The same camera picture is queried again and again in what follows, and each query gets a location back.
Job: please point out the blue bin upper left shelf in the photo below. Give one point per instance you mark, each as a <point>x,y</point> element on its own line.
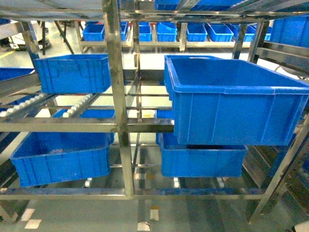
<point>74,74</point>

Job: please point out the steel shelf rack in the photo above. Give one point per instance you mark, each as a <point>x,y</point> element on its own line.
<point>249,11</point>

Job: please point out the large blue bin front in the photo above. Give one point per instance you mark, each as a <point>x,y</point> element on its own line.
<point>232,102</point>

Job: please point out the blue bin bottom middle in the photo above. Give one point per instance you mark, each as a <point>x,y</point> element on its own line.
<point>199,160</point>

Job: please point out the blue bin bottom left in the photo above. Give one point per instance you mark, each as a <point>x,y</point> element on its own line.
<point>53,157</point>

